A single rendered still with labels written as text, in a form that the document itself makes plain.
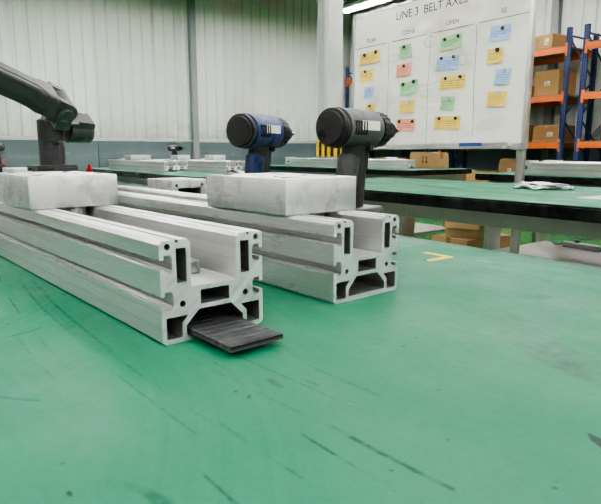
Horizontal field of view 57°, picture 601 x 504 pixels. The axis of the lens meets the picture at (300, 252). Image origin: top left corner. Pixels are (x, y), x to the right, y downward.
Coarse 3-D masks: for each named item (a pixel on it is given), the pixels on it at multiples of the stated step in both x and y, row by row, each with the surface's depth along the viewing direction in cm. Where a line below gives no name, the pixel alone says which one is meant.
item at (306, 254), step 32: (128, 192) 96; (160, 192) 98; (256, 224) 67; (288, 224) 61; (320, 224) 57; (352, 224) 57; (384, 224) 61; (288, 256) 62; (320, 256) 58; (352, 256) 58; (384, 256) 61; (288, 288) 62; (320, 288) 58; (352, 288) 62; (384, 288) 62
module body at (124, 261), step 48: (0, 240) 82; (48, 240) 64; (96, 240) 53; (144, 240) 45; (192, 240) 54; (240, 240) 48; (96, 288) 55; (144, 288) 46; (192, 288) 46; (240, 288) 49; (192, 336) 46
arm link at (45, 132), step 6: (36, 120) 130; (42, 120) 129; (48, 120) 129; (42, 126) 129; (48, 126) 129; (42, 132) 129; (48, 132) 129; (54, 132) 130; (60, 132) 131; (66, 132) 134; (42, 138) 129; (48, 138) 129; (54, 138) 130; (60, 138) 131; (66, 138) 135; (54, 144) 131
